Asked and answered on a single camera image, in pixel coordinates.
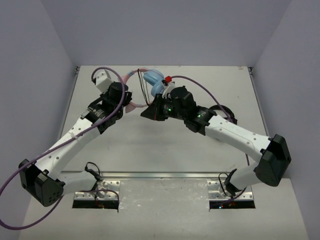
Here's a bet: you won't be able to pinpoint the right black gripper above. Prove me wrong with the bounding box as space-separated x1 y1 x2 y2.
142 93 187 121

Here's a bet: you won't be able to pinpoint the pink blue cat-ear headphones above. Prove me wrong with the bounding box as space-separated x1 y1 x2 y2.
122 68 165 114

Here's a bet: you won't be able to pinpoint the thin black audio cable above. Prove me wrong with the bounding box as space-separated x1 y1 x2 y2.
136 69 155 108

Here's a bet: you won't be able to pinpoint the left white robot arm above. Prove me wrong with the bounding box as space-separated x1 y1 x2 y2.
19 82 132 207

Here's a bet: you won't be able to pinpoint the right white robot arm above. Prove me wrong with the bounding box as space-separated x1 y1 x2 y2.
140 86 292 196

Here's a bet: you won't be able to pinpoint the black headphones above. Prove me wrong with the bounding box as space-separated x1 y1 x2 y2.
210 104 238 125

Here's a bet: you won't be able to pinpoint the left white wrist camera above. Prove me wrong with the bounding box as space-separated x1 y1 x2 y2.
92 69 113 93

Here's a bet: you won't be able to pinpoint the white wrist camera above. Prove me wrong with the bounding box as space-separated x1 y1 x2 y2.
161 76 176 99
92 69 113 93

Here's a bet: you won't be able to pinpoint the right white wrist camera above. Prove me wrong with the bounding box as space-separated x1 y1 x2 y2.
161 76 176 99

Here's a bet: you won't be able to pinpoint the metal table rail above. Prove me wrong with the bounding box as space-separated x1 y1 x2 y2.
61 170 256 180

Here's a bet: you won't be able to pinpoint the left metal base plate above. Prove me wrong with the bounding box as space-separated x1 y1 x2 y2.
73 180 120 201

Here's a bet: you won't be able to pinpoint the metal base plate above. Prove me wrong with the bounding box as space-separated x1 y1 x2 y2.
73 180 120 201
207 178 254 201

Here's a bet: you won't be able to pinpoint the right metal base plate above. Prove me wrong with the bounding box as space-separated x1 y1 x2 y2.
207 178 254 201

